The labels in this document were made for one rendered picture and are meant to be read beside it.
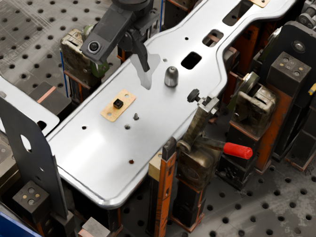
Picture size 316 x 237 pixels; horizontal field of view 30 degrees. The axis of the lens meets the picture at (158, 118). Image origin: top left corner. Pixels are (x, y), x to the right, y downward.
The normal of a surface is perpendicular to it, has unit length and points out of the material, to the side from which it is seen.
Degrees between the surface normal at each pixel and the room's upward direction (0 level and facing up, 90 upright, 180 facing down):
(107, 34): 23
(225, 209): 0
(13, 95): 0
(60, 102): 0
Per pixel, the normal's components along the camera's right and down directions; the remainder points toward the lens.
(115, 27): -0.18, -0.22
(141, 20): 0.11, -0.60
